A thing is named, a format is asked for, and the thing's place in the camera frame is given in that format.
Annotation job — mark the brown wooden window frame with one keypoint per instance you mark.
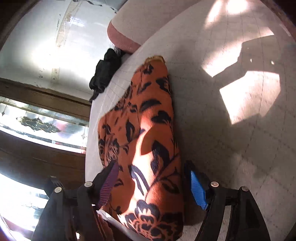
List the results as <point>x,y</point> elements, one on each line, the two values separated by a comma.
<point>46,98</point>

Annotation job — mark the pink rolled bolster quilt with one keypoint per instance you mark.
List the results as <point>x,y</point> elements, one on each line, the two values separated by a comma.
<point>137,21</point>

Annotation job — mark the orange floral long-sleeve shirt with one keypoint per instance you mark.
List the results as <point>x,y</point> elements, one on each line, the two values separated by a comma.
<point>138,133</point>

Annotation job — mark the black garment pile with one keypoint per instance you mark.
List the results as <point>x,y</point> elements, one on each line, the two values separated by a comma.
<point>105,69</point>

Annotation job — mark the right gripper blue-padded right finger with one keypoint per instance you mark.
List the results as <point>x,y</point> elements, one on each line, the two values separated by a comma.
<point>246,221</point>

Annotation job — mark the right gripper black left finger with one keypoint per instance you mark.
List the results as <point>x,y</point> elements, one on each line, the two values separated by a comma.
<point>69,212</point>

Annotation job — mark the stained glass window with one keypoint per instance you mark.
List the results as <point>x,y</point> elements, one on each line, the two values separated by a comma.
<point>44,127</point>

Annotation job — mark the quilted pink bed cover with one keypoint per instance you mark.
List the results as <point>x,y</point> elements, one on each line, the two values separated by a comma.
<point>232,72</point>

